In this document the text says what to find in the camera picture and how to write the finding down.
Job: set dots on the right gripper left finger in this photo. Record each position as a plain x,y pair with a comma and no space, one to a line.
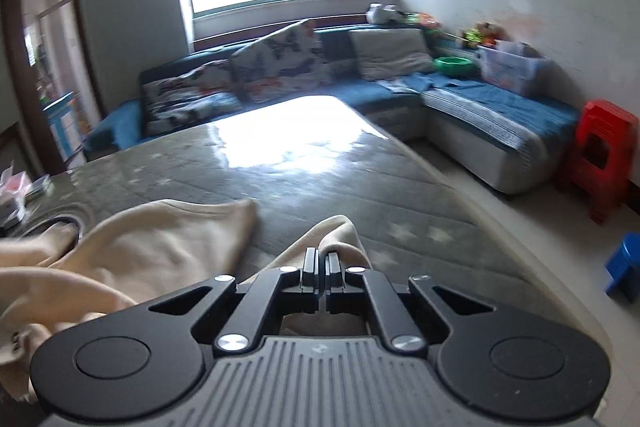
273,294

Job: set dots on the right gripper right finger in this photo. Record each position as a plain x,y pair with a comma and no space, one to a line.
368,293

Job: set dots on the cream beige garment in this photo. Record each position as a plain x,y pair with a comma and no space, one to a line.
54,281

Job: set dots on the grey quilted star table cover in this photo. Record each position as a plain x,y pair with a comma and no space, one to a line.
311,158

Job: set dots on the blue corner sofa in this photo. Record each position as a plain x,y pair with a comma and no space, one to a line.
510,142

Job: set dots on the right butterfly print cushion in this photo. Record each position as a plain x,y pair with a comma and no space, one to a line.
290,60

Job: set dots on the butterfly print cushion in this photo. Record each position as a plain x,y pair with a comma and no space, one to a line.
290,60
203,94

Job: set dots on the left butterfly print cushion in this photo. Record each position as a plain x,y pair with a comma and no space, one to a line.
203,94

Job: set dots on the grey plain cushion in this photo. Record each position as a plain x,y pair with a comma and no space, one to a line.
384,54

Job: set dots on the green plastic bowl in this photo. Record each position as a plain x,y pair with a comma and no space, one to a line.
454,66

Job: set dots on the blue plastic stool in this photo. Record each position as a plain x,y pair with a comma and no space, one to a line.
624,268

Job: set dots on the panda plush toy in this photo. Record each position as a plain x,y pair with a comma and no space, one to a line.
380,14

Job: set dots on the clear plastic storage box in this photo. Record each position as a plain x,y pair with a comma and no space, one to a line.
510,67

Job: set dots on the orange green plush toy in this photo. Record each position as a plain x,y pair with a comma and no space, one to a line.
424,20

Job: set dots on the green flat packet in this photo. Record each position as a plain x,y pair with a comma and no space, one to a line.
38,188

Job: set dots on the colourful plush toys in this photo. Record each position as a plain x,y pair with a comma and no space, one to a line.
482,34

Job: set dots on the red plastic stool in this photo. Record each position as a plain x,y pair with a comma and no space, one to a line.
601,156

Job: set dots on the blue white children board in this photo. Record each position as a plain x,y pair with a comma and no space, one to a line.
63,123

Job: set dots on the white pink box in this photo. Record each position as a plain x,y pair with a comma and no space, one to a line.
14,187

